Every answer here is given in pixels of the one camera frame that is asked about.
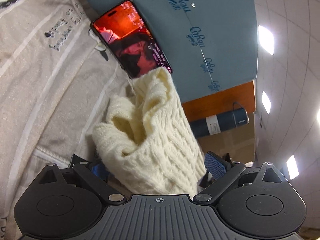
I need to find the dark blue vacuum bottle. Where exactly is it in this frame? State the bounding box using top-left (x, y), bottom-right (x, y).
top-left (189, 102), bottom-right (249, 139)

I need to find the light blue foam board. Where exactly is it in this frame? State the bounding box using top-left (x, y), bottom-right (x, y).
top-left (88, 0), bottom-right (258, 102)

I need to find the brown cardboard panel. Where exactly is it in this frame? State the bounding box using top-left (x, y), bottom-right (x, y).
top-left (198, 113), bottom-right (255, 164)

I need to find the smartphone with red screen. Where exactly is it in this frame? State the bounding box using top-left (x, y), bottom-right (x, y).
top-left (91, 0), bottom-right (173, 79)

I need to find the grey storage bag with zipper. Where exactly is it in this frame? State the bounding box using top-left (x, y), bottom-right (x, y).
top-left (1, 0), bottom-right (127, 239)

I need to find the cream knitted sweater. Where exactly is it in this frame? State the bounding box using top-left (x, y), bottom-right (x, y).
top-left (92, 68), bottom-right (206, 197)

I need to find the orange board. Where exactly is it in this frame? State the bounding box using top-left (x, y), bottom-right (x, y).
top-left (182, 81), bottom-right (256, 122)

